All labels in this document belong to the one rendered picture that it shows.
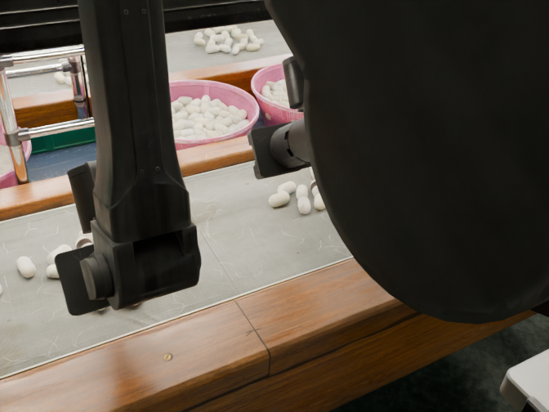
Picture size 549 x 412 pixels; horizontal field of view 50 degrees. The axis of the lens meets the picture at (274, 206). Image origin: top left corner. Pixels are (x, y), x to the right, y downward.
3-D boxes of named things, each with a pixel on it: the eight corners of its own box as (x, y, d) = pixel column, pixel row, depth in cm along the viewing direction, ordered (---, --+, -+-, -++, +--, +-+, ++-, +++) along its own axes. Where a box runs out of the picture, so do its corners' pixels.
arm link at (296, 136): (314, 157, 68) (354, 152, 70) (304, 99, 68) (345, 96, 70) (287, 165, 74) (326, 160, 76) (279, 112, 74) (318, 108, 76)
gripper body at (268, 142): (244, 132, 79) (266, 121, 72) (309, 120, 83) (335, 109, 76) (255, 179, 79) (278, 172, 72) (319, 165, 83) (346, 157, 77)
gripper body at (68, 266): (52, 256, 60) (56, 251, 53) (147, 230, 64) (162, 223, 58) (69, 316, 60) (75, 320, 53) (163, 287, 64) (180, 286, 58)
